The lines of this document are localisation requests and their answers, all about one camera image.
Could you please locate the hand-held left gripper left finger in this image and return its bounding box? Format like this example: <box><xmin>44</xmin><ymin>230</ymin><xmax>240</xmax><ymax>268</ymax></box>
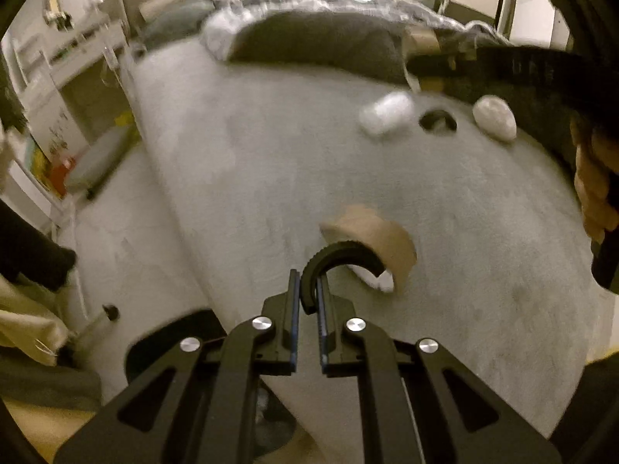
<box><xmin>53</xmin><ymin>270</ymin><xmax>301</xmax><ymax>464</ymax></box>

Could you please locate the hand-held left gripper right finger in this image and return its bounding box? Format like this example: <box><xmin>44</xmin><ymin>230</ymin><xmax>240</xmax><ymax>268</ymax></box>
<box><xmin>316</xmin><ymin>275</ymin><xmax>562</xmax><ymax>464</ymax></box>

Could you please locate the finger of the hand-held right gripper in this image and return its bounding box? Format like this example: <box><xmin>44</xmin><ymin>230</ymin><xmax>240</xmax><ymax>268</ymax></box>
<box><xmin>409</xmin><ymin>46</ymin><xmax>484</xmax><ymax>80</ymax></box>

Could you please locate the black curved plastic piece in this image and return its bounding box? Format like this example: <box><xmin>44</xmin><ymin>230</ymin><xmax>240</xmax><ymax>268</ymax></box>
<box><xmin>299</xmin><ymin>240</ymin><xmax>385</xmax><ymax>315</ymax></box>

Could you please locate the person's right hand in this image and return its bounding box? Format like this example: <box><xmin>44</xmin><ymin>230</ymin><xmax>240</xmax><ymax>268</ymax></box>
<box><xmin>572</xmin><ymin>126</ymin><xmax>619</xmax><ymax>245</ymax></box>

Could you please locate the white air cushion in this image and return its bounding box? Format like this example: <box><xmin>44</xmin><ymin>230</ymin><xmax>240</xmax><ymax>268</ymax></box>
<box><xmin>471</xmin><ymin>95</ymin><xmax>518</xmax><ymax>143</ymax></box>

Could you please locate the white bubble wrap packet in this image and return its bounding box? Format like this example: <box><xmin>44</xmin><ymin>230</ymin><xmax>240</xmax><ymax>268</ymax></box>
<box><xmin>358</xmin><ymin>91</ymin><xmax>416</xmax><ymax>138</ymax></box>

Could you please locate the wide brown tape roll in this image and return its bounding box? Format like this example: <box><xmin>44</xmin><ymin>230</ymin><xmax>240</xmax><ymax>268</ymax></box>
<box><xmin>319</xmin><ymin>204</ymin><xmax>417</xmax><ymax>295</ymax></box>

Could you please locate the dark grey fleece blanket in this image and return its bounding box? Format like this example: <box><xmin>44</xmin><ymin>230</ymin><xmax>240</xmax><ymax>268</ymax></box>
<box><xmin>227</xmin><ymin>11</ymin><xmax>581</xmax><ymax>175</ymax></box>

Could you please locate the patterned grey duvet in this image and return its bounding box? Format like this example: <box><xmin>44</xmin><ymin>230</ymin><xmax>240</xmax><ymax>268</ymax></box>
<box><xmin>200</xmin><ymin>0</ymin><xmax>504</xmax><ymax>61</ymax></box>

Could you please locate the grey upholstered bed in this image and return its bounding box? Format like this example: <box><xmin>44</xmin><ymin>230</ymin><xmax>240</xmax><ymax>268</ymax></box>
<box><xmin>118</xmin><ymin>0</ymin><xmax>610</xmax><ymax>438</ymax></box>

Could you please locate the white clothes rack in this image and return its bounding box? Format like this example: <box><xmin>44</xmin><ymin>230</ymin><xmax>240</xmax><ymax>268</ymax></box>
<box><xmin>48</xmin><ymin>174</ymin><xmax>120</xmax><ymax>349</ymax></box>

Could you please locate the grey footstool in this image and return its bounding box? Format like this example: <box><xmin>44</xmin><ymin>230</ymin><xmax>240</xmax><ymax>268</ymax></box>
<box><xmin>64</xmin><ymin>128</ymin><xmax>142</xmax><ymax>200</ymax></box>

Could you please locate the beige cloth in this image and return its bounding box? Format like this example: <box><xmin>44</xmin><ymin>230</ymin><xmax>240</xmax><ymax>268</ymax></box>
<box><xmin>0</xmin><ymin>273</ymin><xmax>69</xmax><ymax>365</ymax></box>

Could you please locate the grey pillow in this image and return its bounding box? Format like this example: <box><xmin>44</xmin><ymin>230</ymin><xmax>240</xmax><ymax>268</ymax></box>
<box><xmin>140</xmin><ymin>0</ymin><xmax>216</xmax><ymax>46</ymax></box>

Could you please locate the red bag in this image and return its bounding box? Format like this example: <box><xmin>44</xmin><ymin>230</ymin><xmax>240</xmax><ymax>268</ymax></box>
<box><xmin>48</xmin><ymin>157</ymin><xmax>78</xmax><ymax>199</ymax></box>

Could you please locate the white pillow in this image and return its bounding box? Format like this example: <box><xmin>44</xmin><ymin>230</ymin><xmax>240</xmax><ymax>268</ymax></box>
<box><xmin>138</xmin><ymin>0</ymin><xmax>209</xmax><ymax>17</ymax></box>

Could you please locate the yellow picture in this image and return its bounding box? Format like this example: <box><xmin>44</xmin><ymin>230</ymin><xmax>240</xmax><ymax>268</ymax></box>
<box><xmin>24</xmin><ymin>135</ymin><xmax>54</xmax><ymax>194</ymax></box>

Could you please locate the white vanity desk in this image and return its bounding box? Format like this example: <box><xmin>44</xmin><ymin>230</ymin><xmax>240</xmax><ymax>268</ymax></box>
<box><xmin>2</xmin><ymin>0</ymin><xmax>133</xmax><ymax>165</ymax></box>

